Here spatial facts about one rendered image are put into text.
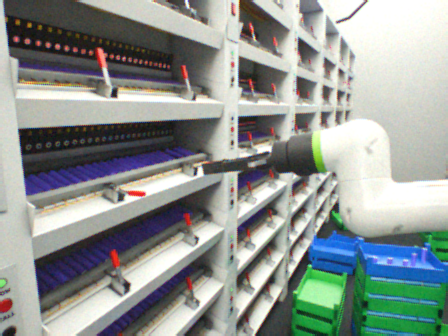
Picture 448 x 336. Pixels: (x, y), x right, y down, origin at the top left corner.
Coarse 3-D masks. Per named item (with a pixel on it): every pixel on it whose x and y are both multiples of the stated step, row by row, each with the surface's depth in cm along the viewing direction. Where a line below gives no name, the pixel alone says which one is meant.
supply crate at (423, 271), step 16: (368, 256) 127; (384, 256) 143; (400, 256) 142; (416, 256) 141; (432, 256) 134; (368, 272) 127; (384, 272) 126; (400, 272) 125; (416, 272) 123; (432, 272) 122
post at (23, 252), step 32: (0, 0) 39; (0, 32) 39; (0, 64) 40; (0, 96) 40; (0, 128) 40; (0, 224) 41; (0, 256) 42; (32, 256) 46; (32, 288) 46; (32, 320) 47
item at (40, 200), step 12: (192, 156) 92; (204, 156) 96; (144, 168) 74; (156, 168) 76; (168, 168) 81; (96, 180) 62; (108, 180) 63; (120, 180) 66; (132, 180) 70; (48, 192) 53; (60, 192) 54; (72, 192) 56; (84, 192) 59; (36, 204) 51; (48, 204) 53
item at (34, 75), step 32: (32, 32) 59; (64, 32) 64; (32, 64) 58; (64, 64) 65; (96, 64) 73; (128, 64) 82; (160, 64) 92; (32, 96) 45; (64, 96) 49; (96, 96) 56; (128, 96) 64; (160, 96) 74; (192, 96) 80; (224, 96) 94
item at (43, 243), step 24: (120, 144) 81; (144, 144) 90; (192, 144) 102; (168, 192) 74; (192, 192) 85; (48, 216) 51; (72, 216) 53; (96, 216) 56; (120, 216) 62; (48, 240) 48; (72, 240) 53
